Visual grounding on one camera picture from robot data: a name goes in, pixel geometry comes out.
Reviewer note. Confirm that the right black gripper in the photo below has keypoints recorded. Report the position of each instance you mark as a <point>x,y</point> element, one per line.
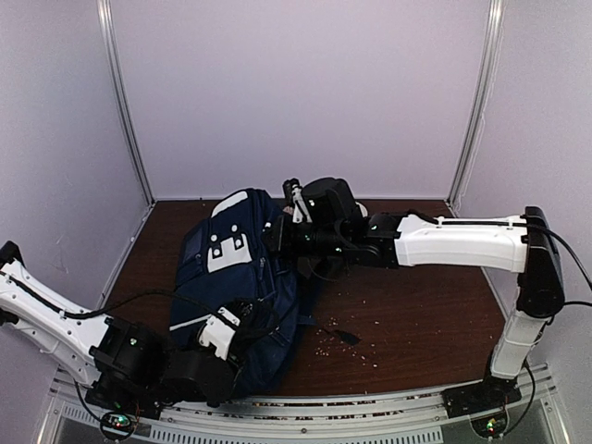
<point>279,228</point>

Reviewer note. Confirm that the navy blue backpack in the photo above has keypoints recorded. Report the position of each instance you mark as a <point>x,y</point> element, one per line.
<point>223,259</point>

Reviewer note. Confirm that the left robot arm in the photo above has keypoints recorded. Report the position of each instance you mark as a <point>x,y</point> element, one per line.
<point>121,363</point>

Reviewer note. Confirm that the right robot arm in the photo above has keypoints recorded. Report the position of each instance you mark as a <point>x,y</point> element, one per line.
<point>326,221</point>

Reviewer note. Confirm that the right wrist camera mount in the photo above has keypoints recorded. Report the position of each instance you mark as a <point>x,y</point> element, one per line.
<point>295,204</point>

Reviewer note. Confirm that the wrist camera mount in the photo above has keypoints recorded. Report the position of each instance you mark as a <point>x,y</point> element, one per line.
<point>220,333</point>
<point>295,204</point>

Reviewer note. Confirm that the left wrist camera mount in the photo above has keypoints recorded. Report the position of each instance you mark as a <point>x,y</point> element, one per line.
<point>220,333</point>

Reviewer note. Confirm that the right aluminium frame post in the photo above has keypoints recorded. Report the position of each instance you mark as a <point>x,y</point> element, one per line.
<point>475,124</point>

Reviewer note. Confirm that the aluminium frame post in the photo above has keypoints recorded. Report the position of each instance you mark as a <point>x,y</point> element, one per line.
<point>475,124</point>
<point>107,25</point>

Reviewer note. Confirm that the front aluminium rail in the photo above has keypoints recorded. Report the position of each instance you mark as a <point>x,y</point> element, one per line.
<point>411,416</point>

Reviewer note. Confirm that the left aluminium frame post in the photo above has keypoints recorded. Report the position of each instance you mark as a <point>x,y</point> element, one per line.
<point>107,25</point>

